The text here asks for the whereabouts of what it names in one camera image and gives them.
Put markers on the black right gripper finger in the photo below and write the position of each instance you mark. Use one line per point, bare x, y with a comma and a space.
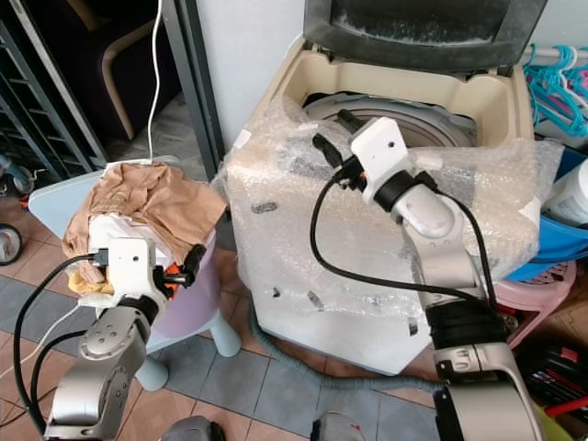
349, 121
323, 152

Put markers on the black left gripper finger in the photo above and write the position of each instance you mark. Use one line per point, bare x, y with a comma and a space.
196, 262

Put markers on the tan brown garment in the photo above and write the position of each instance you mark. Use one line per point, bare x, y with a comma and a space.
147, 202

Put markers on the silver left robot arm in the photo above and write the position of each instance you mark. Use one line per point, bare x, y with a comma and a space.
96, 367

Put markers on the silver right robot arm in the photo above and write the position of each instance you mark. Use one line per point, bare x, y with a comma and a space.
432, 216

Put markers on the dark washing machine lid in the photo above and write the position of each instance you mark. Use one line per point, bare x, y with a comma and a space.
423, 23

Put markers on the cream top-load washing machine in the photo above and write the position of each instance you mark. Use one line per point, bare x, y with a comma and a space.
349, 331

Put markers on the teal plastic clothes hangers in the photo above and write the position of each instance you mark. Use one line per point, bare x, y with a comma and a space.
556, 87

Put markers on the clear bubble wrap sheet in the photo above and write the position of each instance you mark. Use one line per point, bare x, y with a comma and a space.
285, 220

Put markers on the white garment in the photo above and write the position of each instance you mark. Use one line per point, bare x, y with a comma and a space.
96, 241

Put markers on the yellow garment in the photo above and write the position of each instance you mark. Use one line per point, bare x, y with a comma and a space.
87, 283

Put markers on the pale blue plastic stool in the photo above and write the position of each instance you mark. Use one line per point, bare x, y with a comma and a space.
50, 207

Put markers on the grey left robot foot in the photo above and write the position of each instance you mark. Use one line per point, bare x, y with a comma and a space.
193, 430

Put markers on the grey robot foot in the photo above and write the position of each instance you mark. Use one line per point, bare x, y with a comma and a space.
193, 430
340, 428

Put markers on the blue stroller with grey wheel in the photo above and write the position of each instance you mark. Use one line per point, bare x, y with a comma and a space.
9, 243

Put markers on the blue plastic basin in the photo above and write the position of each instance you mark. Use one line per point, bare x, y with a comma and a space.
551, 243

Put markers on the grey right robot foot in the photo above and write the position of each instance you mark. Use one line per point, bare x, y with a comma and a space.
340, 428

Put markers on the dark armchair with wooden arm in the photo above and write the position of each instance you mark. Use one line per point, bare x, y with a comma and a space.
119, 55

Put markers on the pink plastic stool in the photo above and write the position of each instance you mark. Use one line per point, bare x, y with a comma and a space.
533, 294

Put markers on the white plastic bottle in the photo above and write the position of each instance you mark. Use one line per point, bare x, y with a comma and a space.
570, 197

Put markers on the dark metal folding gate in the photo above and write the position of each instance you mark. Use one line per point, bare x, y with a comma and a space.
46, 92

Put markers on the red and black tool case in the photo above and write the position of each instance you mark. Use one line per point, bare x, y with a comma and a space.
556, 377

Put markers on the yellow-green plastic item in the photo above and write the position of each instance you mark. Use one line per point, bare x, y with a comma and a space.
556, 427

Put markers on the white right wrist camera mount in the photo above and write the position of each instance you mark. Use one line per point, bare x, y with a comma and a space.
378, 152

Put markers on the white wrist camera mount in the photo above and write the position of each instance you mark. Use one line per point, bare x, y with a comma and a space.
133, 266
378, 152

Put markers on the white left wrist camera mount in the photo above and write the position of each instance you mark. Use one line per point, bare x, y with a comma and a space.
133, 266

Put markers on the dark grey door frame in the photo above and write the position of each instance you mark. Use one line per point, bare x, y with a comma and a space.
188, 83

